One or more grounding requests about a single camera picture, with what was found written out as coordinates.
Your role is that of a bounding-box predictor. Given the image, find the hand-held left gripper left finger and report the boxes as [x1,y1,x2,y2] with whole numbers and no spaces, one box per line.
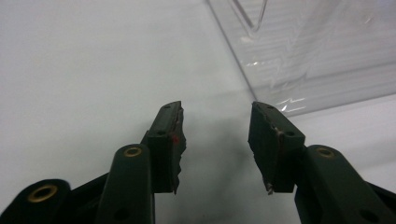
[94,100,188,224]

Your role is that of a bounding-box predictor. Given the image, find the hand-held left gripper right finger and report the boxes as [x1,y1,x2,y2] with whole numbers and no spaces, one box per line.
[247,101,396,224]

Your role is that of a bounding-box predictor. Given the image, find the clear plastic box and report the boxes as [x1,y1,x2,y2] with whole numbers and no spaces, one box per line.
[205,0,396,118]

